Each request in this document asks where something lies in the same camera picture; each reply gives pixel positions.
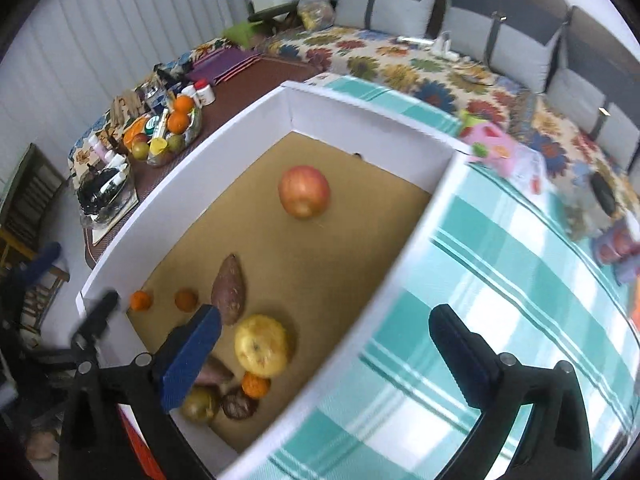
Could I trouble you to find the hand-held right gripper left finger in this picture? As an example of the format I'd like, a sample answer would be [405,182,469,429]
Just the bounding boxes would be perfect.
[57,304,223,480]

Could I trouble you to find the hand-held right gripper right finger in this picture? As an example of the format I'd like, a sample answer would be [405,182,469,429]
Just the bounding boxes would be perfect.
[428,303,596,480]

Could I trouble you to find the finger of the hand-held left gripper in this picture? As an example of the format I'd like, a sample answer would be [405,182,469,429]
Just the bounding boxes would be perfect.
[10,242,63,287]
[71,290,121,357]

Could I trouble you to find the large sweet potato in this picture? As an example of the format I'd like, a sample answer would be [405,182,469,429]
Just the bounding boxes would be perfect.
[192,355,236,388]

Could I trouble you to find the green brown pear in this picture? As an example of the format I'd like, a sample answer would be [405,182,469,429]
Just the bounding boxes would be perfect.
[180,386,221,423]

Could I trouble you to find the dark brown round fruit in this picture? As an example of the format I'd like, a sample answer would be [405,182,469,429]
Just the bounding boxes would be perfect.
[220,390,260,421]

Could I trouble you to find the yellow apple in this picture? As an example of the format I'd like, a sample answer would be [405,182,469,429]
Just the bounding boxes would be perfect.
[234,314,292,378]

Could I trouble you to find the small sweet potato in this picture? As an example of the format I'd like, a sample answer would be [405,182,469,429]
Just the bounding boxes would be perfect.
[210,253,247,327]

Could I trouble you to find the white cardboard box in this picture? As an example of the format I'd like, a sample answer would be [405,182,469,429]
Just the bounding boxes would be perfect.
[75,79,473,480]

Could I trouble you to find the red apple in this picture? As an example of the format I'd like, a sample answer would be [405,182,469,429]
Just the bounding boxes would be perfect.
[277,165,332,220]

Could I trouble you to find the wooden chair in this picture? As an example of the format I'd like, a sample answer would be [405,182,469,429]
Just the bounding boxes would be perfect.
[0,142,71,311]

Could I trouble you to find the teal white checked tablecloth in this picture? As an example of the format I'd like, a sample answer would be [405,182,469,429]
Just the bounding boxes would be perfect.
[220,72,640,480]

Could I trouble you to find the glass dish dark items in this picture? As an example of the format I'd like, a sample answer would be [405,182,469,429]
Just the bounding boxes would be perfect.
[77,165,136,221]

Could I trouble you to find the fruit basket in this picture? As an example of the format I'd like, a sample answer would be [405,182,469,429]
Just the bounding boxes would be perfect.
[122,92,203,168]

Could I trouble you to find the orange book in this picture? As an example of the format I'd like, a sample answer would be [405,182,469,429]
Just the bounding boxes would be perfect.
[625,287,640,333]

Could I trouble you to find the white fruit picture card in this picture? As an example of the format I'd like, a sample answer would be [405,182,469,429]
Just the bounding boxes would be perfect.
[510,147,546,196]

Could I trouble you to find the pink package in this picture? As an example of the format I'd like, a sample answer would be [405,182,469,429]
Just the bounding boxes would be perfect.
[457,110,521,173]

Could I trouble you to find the white bottle red cap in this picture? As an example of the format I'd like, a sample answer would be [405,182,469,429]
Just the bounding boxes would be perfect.
[194,80,217,107]

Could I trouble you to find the grey pleated curtain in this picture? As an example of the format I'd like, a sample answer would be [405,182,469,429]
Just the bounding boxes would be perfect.
[10,0,281,201]

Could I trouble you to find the brown table mat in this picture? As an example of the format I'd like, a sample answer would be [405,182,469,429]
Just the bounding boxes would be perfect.
[82,67,321,261]

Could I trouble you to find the purple mat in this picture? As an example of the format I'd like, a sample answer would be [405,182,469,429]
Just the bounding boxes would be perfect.
[192,45,266,86]

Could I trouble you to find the grey pillow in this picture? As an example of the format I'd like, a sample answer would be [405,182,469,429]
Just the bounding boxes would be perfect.
[545,7,640,171]
[442,0,571,93]
[334,0,447,41]

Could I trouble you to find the floral bed sheet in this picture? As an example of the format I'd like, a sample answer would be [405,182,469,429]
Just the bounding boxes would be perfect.
[65,25,640,241]

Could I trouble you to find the green cloth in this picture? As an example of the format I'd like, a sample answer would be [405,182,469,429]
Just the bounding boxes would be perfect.
[222,20,271,46]

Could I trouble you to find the clear snack bag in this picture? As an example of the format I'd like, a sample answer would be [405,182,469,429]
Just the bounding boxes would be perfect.
[296,0,335,31]

